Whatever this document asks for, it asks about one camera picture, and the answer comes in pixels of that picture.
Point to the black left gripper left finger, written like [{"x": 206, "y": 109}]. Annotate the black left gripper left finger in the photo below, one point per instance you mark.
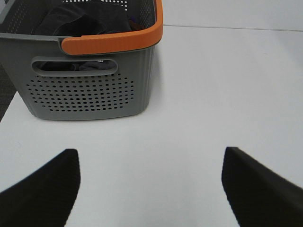
[{"x": 46, "y": 197}]

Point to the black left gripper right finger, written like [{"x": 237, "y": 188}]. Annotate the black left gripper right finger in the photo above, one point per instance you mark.
[{"x": 258, "y": 196}]

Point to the dark navy towel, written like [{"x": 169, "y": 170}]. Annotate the dark navy towel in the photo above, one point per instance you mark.
[{"x": 83, "y": 18}]

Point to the grey basket with orange rim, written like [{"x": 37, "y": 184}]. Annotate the grey basket with orange rim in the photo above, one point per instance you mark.
[{"x": 80, "y": 95}]

